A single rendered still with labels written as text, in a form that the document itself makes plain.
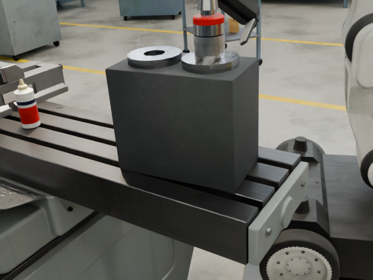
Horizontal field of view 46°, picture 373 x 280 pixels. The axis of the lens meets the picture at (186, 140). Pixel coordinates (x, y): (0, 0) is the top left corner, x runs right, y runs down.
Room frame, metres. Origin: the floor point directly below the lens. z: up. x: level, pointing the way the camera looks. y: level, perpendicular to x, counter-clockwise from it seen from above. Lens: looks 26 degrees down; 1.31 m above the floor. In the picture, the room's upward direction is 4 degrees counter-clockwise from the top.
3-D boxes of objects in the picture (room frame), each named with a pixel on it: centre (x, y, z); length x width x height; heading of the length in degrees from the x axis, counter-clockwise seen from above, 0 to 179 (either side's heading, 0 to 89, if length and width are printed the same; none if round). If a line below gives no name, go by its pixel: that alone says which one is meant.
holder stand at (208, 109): (0.69, 0.00, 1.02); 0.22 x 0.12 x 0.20; 62
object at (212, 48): (0.67, -0.05, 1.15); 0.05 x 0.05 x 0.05
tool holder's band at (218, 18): (0.67, -0.05, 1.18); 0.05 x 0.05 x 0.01
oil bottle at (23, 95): (0.93, 0.35, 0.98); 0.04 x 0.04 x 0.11
